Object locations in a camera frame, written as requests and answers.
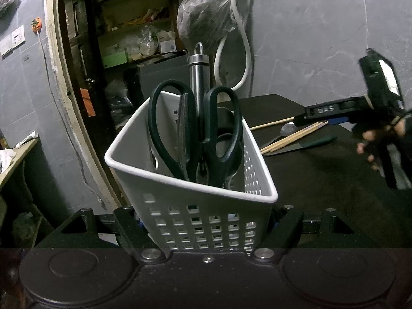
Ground white perforated utensil basket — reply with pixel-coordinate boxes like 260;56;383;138
105;102;278;253

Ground black handled scissors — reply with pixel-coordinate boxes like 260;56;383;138
147;80;243;188

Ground steel handled peeler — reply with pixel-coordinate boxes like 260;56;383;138
188;42;211;118

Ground wooden kitchen counter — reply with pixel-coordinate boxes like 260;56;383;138
0;138;39;188

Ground person's right hand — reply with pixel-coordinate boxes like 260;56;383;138
356;109;411;172

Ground plain wooden chopstick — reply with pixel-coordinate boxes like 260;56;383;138
250;116;294;131

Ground white cloth on counter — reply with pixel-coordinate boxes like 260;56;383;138
0;149;16;174

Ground grey plastic bag on tap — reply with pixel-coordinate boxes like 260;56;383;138
177;0;235;54

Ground green box on shelf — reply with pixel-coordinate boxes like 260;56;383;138
102;51;128;68

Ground bagged item hung high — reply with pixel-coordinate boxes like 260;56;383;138
0;0;19;15

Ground green handled knife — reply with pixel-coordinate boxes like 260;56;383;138
264;135;337;156

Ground white flexible hose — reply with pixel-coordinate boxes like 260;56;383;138
213;0;253;92

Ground white wall switch plate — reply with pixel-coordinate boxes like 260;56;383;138
0;25;25;57

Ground orange wall plug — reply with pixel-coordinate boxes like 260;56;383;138
31;17;42;35

